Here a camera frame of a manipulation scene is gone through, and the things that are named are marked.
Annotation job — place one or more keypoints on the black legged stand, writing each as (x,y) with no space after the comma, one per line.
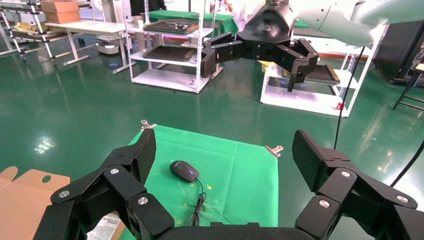
(408,89)

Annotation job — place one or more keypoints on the dark tray with tools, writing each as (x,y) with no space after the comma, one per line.
(172,27)

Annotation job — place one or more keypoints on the green covered table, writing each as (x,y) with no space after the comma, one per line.
(226,23)

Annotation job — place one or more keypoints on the dark empty tray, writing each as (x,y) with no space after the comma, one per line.
(169,53)
(321,74)

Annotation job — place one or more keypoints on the silver binder clip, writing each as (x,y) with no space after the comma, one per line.
(274,150)
(148,125)

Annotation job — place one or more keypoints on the white printed instruction sheet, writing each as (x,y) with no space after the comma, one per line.
(106,229)

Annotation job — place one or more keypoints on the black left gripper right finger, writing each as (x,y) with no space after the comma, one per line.
(357,205)

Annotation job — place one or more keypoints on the green table cloth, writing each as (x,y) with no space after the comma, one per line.
(238,185)

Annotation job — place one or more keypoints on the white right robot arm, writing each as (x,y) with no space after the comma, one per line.
(334,23)

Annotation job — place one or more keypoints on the small red object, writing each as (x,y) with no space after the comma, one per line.
(339,106)

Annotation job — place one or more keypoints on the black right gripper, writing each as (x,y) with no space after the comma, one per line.
(265,33)

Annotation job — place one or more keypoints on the yellow cloth pile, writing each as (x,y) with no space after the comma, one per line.
(24,27)

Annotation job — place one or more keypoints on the black and white tube rack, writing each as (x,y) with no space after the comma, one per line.
(39,37)

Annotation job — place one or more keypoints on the white work table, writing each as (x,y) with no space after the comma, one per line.
(89,28)

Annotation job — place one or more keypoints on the white metal shelf rack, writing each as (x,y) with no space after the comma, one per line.
(165,79)
(298,99)

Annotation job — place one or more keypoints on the brown cardboard mailer box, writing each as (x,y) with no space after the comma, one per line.
(20,205)

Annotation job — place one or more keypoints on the grey mobile floor robot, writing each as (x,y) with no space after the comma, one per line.
(107,46)

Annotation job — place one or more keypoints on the closed brown cardboard carton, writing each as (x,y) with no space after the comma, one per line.
(61,11)

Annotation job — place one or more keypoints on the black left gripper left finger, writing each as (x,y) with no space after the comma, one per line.
(99,198)

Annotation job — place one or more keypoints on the black cabinet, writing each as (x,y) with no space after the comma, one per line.
(400,49)

